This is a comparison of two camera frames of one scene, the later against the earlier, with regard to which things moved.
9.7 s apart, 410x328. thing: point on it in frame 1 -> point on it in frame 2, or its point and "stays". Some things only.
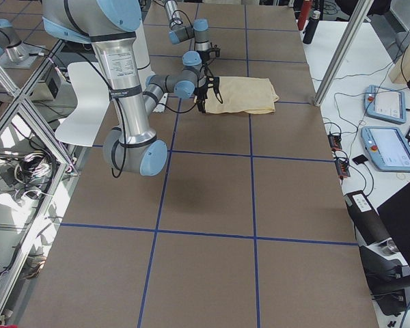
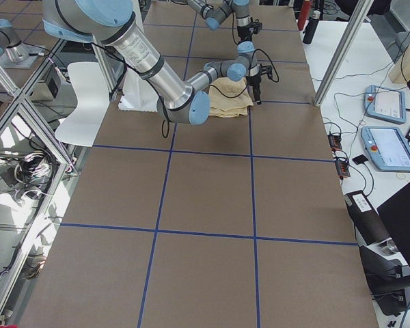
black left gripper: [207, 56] -> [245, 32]
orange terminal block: [335, 141] stays
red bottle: [304, 14] stays
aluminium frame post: [362, 10] stays
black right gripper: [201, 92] -> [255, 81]
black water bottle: [311, 26] stays
